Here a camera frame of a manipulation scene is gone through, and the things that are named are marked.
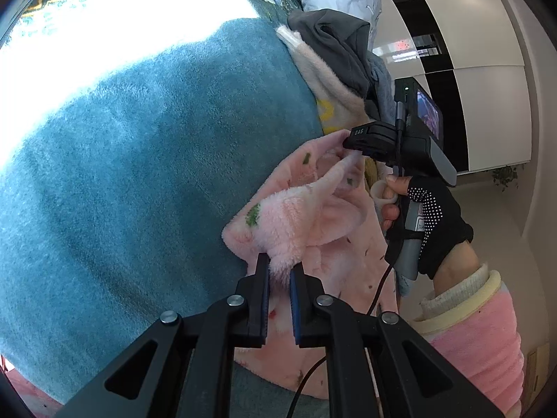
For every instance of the teal floral bed sheet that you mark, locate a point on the teal floral bed sheet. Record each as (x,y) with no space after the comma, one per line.
(152,161)

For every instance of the grey garment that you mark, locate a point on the grey garment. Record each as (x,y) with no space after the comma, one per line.
(335,43)

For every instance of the beige fuzzy sweater yellow pattern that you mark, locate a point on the beige fuzzy sweater yellow pattern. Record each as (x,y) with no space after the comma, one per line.
(330,82)

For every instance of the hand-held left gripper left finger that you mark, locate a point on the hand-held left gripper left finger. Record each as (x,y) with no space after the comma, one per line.
(262,300)

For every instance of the green leafy wall plant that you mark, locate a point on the green leafy wall plant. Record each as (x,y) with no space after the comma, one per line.
(504,177)

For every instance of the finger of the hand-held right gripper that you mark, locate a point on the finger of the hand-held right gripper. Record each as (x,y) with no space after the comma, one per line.
(370,141)

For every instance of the white wardrobe with black stripe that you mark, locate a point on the white wardrobe with black stripe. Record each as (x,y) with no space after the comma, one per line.
(478,17)

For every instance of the person's right forearm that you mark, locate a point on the person's right forearm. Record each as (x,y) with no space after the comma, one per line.
(474,335)

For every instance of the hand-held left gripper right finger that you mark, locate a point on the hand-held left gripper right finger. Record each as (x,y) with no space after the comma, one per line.
(296,309)

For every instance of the blue garment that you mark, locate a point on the blue garment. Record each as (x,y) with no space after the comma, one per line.
(383,87)

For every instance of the person's right hand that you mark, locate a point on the person's right hand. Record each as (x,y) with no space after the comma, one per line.
(444,235)

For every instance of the pink floral fleece garment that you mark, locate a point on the pink floral fleece garment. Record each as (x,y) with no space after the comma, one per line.
(339,261)

